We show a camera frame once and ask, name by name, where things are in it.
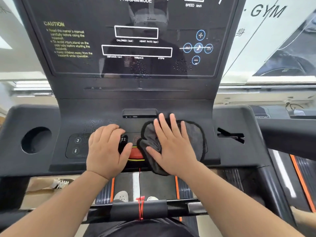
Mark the person's white shoe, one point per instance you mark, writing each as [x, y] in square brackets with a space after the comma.
[121, 196]
[152, 198]

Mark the glossy black display panel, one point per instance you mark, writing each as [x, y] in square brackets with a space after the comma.
[98, 36]

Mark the person's right thumb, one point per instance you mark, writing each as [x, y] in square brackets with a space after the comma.
[153, 153]

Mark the person's left forearm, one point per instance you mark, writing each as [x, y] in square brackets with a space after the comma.
[59, 204]

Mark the white printed banner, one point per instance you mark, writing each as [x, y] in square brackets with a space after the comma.
[266, 34]

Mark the person's right middle finger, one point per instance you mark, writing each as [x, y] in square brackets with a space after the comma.
[165, 127]

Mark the black treadmill console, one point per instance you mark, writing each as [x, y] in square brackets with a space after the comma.
[74, 113]

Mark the person's right forearm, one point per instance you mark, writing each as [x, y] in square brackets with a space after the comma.
[222, 202]

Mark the person's white right shoe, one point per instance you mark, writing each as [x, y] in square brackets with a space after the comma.
[152, 198]

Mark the person's right hand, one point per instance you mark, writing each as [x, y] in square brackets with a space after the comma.
[175, 153]

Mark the person's left middle finger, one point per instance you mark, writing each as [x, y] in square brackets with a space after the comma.
[112, 130]

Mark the person's white left shoe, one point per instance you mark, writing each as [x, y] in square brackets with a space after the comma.
[121, 196]

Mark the red safety stop button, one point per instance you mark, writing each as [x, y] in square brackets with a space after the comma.
[135, 154]

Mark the person's right little finger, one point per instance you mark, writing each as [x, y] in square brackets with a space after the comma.
[184, 133]

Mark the grey microfibre cloth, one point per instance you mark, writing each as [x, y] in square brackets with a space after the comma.
[195, 138]

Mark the white and black sneaker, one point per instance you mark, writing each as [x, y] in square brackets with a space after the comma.
[60, 183]

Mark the person's left thumb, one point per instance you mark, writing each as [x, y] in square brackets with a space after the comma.
[126, 154]

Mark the black treadmill belt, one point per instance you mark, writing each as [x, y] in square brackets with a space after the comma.
[148, 185]

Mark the person's left hand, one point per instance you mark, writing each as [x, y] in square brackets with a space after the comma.
[105, 155]

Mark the person's left little finger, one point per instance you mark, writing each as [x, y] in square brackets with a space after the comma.
[93, 136]

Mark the neighbouring black treadmill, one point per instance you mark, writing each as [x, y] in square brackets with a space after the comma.
[291, 138]

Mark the person's black shirt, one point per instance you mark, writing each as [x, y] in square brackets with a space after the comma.
[143, 229]

